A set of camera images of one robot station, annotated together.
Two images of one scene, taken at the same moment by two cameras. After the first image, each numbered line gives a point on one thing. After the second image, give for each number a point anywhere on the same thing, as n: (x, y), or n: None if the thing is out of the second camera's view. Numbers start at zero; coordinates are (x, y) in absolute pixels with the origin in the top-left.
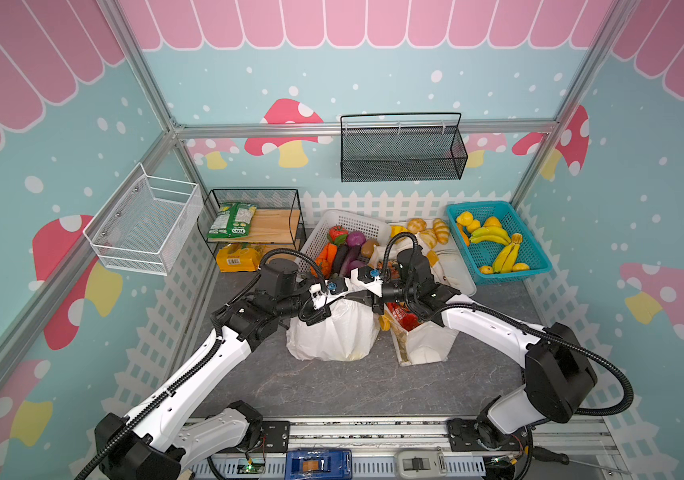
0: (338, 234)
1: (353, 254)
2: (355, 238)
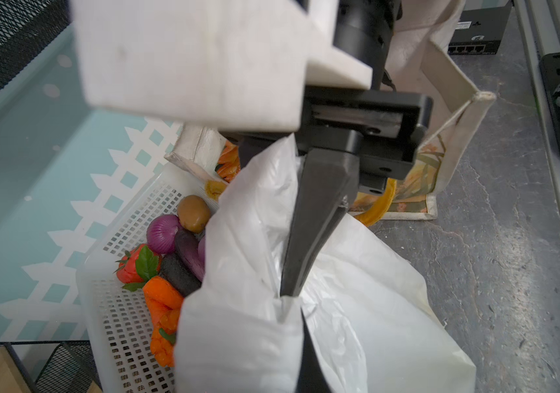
0: (142, 264)
1: (191, 250)
2: (161, 233)
